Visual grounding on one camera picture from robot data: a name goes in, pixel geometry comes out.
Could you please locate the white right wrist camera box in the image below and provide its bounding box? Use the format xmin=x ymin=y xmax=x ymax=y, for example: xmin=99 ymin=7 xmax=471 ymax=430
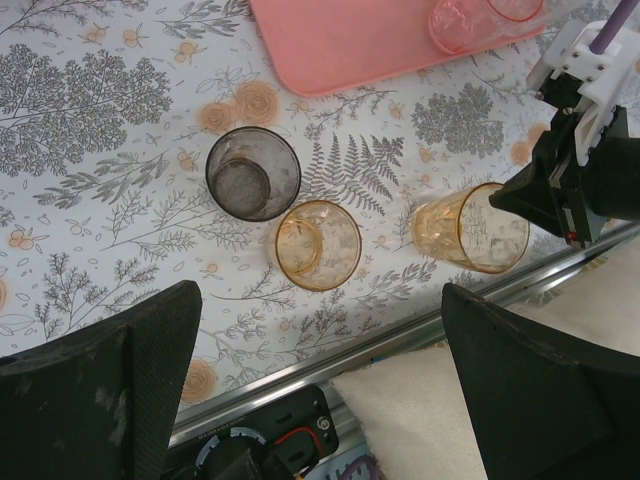
xmin=527 ymin=19 xmax=637 ymax=169

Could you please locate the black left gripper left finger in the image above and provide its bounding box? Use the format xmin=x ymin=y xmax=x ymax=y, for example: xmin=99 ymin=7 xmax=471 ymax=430
xmin=0 ymin=279 xmax=204 ymax=480

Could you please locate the small grey plastic glass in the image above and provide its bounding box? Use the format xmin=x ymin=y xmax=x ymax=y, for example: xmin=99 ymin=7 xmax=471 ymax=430
xmin=204 ymin=125 xmax=303 ymax=224

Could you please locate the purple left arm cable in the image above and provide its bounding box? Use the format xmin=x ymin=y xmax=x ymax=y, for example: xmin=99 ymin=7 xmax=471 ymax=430
xmin=324 ymin=452 xmax=384 ymax=480

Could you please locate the aluminium table edge rail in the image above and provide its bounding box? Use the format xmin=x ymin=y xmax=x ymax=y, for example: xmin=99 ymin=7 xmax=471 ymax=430
xmin=167 ymin=219 xmax=640 ymax=446

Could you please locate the pink plastic tray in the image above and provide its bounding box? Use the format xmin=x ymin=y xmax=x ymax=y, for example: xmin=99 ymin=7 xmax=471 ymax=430
xmin=248 ymin=0 xmax=549 ymax=99

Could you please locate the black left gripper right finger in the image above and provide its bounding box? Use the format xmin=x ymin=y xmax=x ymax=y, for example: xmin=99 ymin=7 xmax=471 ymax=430
xmin=441 ymin=282 xmax=640 ymax=480

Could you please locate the pink plastic glass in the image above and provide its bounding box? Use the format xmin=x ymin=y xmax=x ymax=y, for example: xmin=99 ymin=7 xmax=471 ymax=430
xmin=428 ymin=0 xmax=547 ymax=55

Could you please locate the orange plastic glass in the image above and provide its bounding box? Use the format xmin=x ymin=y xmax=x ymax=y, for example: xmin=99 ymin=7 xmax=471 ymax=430
xmin=409 ymin=181 xmax=532 ymax=275
xmin=273 ymin=199 xmax=364 ymax=293

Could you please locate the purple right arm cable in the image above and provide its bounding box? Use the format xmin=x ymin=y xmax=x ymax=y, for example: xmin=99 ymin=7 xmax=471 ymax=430
xmin=588 ymin=0 xmax=635 ymax=54

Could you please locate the cream pillow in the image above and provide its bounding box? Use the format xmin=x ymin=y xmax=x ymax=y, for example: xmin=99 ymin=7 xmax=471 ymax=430
xmin=329 ymin=238 xmax=640 ymax=480

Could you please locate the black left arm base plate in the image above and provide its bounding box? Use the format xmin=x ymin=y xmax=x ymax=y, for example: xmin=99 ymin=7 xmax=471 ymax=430
xmin=169 ymin=384 xmax=342 ymax=480

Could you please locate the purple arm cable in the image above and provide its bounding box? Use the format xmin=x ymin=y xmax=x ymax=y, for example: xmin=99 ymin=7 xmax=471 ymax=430
xmin=324 ymin=452 xmax=384 ymax=480
xmin=588 ymin=0 xmax=635 ymax=54

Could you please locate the white floral tablecloth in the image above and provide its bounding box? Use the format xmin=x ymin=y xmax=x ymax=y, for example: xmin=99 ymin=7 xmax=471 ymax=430
xmin=0 ymin=0 xmax=640 ymax=416

